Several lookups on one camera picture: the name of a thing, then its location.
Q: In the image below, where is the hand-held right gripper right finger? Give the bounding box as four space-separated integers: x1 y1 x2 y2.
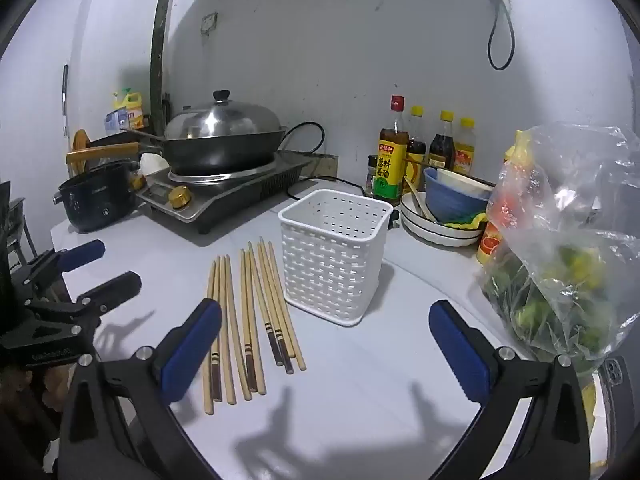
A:
428 299 593 480

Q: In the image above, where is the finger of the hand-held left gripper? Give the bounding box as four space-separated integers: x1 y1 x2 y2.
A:
49 270 144 320
9 239 107 302

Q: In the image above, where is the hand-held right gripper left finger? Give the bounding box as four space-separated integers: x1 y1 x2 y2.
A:
57 298 224 480

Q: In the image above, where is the bunch of wooden chopsticks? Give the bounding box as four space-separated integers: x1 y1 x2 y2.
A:
202 236 307 415

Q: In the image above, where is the white plastic basket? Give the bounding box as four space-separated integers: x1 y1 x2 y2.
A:
278 189 395 326

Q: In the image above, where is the black electric pot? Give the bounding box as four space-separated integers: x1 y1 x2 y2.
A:
56 161 143 234

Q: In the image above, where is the metal rack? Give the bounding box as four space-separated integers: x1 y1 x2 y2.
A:
6 197 37 262

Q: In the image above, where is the white crumpled cloth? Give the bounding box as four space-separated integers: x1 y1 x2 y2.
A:
139 153 170 177

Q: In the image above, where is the orange white canister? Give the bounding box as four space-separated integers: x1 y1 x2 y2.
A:
476 130 533 267

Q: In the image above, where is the black frying pan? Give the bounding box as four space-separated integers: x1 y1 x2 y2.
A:
86 131 151 150

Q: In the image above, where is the round orange-brown board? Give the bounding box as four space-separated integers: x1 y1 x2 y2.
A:
71 129 92 173

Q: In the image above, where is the metal spatula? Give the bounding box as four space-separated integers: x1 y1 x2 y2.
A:
120 126 167 142

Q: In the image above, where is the blue packet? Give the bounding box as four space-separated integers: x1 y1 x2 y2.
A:
104 109 132 136

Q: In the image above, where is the yellow green sponge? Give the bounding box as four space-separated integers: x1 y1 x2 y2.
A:
446 211 488 231

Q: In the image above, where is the clear plastic bag of vegetables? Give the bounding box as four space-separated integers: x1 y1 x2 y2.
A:
479 122 640 377

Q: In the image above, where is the steel stove with gold knobs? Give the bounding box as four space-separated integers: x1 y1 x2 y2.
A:
131 152 314 236

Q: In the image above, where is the yellow oil bottle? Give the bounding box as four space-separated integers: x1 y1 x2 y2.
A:
112 90 147 131

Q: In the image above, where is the blue ribbed bowl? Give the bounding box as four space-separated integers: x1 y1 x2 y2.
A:
423 166 493 224

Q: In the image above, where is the pale plastic chopstick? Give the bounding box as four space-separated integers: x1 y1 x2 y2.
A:
406 180 437 222

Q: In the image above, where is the white bowl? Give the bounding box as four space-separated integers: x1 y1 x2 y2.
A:
436 169 495 200

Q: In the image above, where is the red-capped cooking wine bottle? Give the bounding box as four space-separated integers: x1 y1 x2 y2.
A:
377 94 410 200

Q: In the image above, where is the steel wok lid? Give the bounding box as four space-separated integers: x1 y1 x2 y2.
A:
164 90 284 142

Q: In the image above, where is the yellow-capped orange-label bottle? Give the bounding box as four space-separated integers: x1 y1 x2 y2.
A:
453 117 477 177

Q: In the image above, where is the small spice jar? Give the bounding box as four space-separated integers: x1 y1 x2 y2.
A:
365 154 380 197

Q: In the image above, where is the yellow-capped soy sauce bottle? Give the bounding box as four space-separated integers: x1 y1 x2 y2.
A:
428 111 457 172

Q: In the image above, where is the yellow-capped dark sauce bottle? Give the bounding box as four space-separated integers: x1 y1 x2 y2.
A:
405 106 427 192

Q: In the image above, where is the green pipe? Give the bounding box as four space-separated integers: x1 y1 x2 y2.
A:
149 0 179 136

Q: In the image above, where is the wooden block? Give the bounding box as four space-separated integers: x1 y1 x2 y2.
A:
306 152 340 180

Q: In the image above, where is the black wok with wooden handle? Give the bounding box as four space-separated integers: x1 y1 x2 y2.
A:
66 127 290 177

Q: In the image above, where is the black power cable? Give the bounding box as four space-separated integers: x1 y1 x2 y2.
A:
277 121 373 198

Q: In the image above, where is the hanging wall cable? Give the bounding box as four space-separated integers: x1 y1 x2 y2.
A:
483 0 517 72

